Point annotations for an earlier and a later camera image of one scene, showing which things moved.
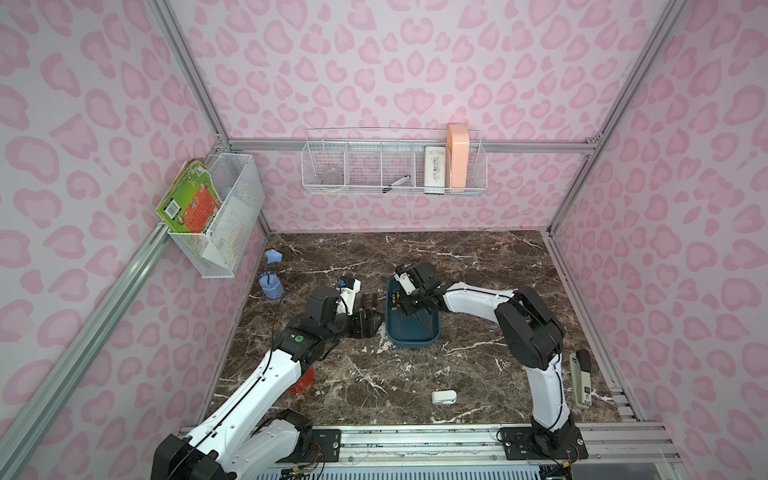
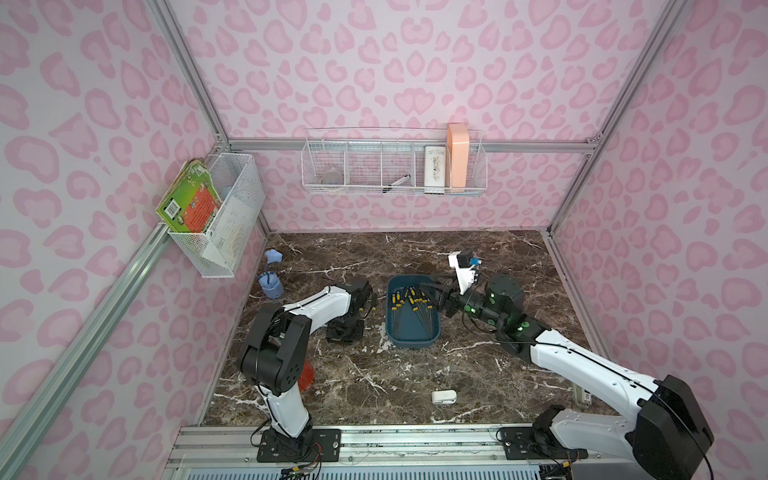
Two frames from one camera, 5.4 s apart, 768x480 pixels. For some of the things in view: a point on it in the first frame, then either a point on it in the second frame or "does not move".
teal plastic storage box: x=418 y=329 does not move
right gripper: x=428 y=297 -> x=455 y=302
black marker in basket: x=403 y=179 does not move
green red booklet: x=191 y=200 does not move
